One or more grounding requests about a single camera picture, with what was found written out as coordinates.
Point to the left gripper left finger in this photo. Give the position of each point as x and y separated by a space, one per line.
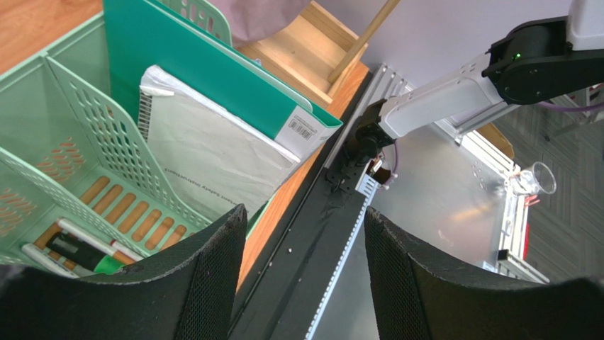
186 291

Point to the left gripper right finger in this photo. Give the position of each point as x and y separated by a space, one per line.
422 292

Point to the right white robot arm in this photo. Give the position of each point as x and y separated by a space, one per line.
537 61

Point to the mauve tank top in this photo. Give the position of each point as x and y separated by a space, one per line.
254 20

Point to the white pen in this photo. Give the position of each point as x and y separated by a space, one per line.
127 258
47 262

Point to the black marker green cap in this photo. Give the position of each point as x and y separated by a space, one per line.
83 254

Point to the mint green file organizer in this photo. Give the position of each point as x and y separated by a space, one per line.
68 150

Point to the clear plastic cup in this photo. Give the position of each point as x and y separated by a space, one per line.
534 180

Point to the wooden clothes rack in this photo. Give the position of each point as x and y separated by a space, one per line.
316 52

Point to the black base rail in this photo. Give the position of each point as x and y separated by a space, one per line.
286 288

